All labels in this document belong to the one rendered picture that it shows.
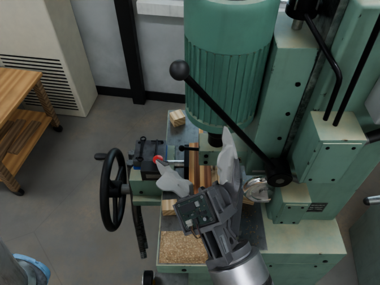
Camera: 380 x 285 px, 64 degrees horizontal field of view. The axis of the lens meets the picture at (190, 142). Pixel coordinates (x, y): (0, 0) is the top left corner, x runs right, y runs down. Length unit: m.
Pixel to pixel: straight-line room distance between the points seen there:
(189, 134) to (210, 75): 0.53
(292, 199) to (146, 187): 0.43
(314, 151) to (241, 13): 0.30
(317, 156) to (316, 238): 0.48
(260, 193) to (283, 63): 0.37
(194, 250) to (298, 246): 0.36
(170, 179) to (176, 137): 0.56
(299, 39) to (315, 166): 0.26
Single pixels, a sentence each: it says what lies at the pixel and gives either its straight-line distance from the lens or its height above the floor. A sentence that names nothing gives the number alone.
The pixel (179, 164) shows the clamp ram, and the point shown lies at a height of 0.96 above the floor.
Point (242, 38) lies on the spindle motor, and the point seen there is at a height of 1.45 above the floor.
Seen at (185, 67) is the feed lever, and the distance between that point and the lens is 0.52.
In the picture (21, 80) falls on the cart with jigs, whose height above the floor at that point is 0.53.
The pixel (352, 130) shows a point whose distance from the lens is 0.67.
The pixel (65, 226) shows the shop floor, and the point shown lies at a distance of 2.05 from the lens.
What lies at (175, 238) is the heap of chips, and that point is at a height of 0.93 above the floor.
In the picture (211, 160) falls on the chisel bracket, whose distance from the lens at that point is 0.89.
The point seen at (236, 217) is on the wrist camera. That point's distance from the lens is 0.54.
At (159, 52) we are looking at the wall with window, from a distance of 2.32.
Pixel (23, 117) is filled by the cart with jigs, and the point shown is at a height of 0.18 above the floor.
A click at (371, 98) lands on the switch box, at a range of 0.68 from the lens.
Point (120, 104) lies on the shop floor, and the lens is 2.62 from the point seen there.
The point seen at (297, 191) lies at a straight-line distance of 0.81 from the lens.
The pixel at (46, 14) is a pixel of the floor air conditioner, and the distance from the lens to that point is 2.11.
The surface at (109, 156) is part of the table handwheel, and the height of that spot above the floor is 0.95.
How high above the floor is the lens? 1.74
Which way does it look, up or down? 50 degrees down
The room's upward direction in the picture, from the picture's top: straight up
